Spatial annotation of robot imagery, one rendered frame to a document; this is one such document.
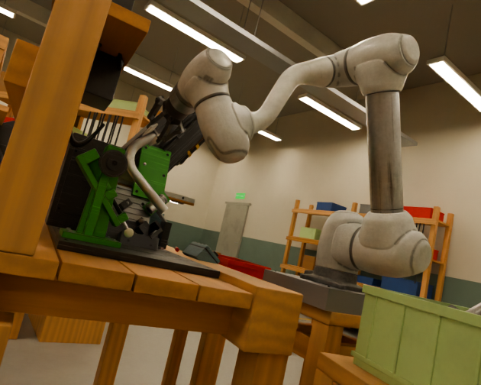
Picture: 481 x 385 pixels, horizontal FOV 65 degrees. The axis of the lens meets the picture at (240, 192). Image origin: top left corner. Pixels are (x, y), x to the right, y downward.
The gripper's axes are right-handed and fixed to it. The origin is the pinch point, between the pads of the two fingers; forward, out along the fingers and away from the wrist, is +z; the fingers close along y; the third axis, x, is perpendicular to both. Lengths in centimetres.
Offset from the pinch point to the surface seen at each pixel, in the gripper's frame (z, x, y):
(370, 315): -49, 16, -67
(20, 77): -30, 41, 13
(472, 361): -70, 27, -71
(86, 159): -5.5, 27.3, -0.1
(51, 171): -33, 48, -7
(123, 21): -23.6, 4.4, 25.7
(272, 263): 564, -502, -248
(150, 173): 18.0, -2.3, -8.1
